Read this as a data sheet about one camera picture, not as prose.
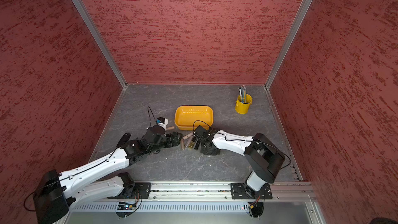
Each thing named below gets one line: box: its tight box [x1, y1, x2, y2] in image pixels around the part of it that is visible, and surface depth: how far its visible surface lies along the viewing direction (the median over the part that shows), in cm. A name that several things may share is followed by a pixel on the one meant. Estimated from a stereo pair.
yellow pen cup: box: [234, 93, 253, 115], surface depth 102 cm
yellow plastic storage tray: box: [174, 105, 215, 131], surface depth 102 cm
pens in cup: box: [238, 84, 248, 104], surface depth 99 cm
